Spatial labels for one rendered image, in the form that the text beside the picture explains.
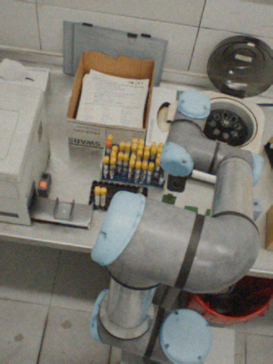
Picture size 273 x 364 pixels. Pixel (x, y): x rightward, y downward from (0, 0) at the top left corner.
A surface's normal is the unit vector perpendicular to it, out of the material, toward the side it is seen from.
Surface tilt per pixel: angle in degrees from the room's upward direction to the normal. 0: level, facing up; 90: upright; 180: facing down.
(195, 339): 7
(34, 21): 90
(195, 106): 0
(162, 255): 42
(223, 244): 22
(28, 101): 0
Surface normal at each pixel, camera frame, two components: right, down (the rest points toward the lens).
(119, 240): -0.18, 0.12
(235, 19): -0.12, 0.85
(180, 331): 0.19, -0.47
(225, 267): 0.43, 0.18
